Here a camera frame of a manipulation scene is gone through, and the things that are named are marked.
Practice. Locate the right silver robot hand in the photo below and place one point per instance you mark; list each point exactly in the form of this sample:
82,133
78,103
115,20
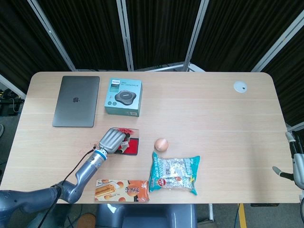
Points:
298,166

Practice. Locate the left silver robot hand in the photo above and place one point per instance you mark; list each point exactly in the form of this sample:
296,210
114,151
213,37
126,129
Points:
111,140

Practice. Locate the small red white stamp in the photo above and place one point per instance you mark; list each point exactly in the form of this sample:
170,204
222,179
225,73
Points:
124,144

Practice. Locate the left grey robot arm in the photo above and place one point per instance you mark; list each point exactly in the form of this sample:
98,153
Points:
83,175

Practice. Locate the red square tray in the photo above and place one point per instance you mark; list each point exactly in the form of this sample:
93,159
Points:
133,146

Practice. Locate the teal speakerphone box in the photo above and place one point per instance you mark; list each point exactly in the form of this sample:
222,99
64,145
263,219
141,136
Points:
123,97

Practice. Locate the pink peach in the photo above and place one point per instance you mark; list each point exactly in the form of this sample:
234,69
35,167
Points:
161,144

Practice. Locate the grey closed laptop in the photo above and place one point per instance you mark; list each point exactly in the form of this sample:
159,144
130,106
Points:
76,102

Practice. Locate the orange egg roll box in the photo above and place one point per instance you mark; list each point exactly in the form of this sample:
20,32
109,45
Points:
123,191

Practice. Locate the teal silver snack bag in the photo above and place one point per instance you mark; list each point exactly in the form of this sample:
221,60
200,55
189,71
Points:
173,173

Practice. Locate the grey robot torso base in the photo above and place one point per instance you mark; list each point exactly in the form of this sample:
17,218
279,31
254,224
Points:
147,216

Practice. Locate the white table foot frame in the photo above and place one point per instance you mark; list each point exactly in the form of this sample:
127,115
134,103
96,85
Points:
166,68

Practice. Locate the white partition frame post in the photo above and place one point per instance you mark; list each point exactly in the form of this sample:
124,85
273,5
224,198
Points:
12,85
278,45
51,33
125,35
194,35

